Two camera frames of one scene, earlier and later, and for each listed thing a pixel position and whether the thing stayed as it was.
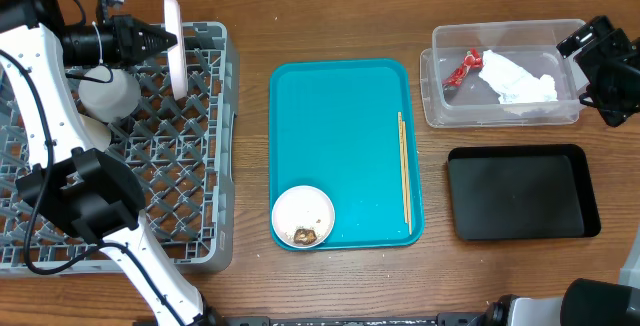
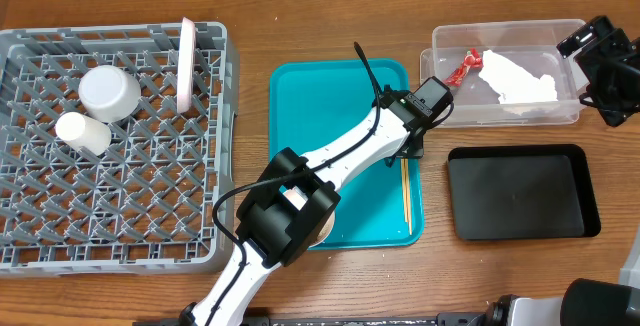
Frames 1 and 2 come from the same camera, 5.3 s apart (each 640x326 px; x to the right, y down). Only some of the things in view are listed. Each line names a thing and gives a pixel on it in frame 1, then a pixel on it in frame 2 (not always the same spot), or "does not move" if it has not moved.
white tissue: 515,85 does not move
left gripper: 131,33 -> 416,149
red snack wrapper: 472,60 does not move
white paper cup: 97,133 does not move
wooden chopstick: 402,163 does not move
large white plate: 175,54 -> 186,65
